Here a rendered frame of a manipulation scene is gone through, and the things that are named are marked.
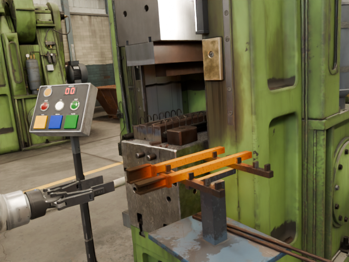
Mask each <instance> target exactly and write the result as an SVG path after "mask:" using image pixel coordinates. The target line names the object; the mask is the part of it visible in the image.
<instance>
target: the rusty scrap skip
mask: <svg viewBox="0 0 349 262"><path fill-rule="evenodd" d="M96 88H97V89H98V92H97V97H96V99H97V100H98V102H99V103H100V105H101V106H102V107H103V109H104V110H105V111H106V113H107V114H110V115H108V116H109V119H118V118H117V115H116V114H117V110H118V103H117V93H116V85H108V86H99V87H96Z"/></svg>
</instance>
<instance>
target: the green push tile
mask: <svg viewBox="0 0 349 262"><path fill-rule="evenodd" d="M78 117H79V115H67V116H66V119H65V124H64V129H76V127H77V122H78Z"/></svg>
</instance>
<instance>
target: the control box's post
mask: <svg viewBox="0 0 349 262"><path fill-rule="evenodd" d="M70 140H71V147H72V153H73V161H74V168H75V175H76V179H80V181H81V180H84V174H83V167H82V159H81V154H80V145H79V137H78V136H70ZM80 213H81V217H82V224H83V232H84V239H86V240H89V239H91V238H92V236H91V228H90V221H89V213H88V205H87V203H83V204H80ZM85 246H86V254H87V262H95V257H94V252H93V244H92V240H90V241H88V242H85Z"/></svg>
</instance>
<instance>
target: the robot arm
mask: <svg viewBox="0 0 349 262"><path fill-rule="evenodd" d="M76 180H77V182H76ZM76 180H73V181H69V182H66V183H63V184H60V185H57V186H54V187H50V188H45V189H43V193H42V192H41V190H40V189H34V190H30V191H26V192H24V193H23V192H22V191H21V190H19V191H15V192H12V193H8V194H2V195H1V194H0V233H2V232H5V231H7V230H11V229H14V228H17V227H21V226H23V225H26V224H28V223H29V222H30V220H33V219H36V218H39V217H43V216H45V214H46V210H47V209H48V208H55V207H57V209H58V211H60V210H63V209H65V208H68V207H71V206H75V205H79V204H83V203H87V202H90V201H94V197H97V196H100V195H103V194H106V193H109V192H112V191H115V187H114V181H109V182H106V183H103V176H102V175H100V176H96V177H92V178H88V179H85V180H81V181H80V179H76ZM80 189H81V191H78V190H80Z"/></svg>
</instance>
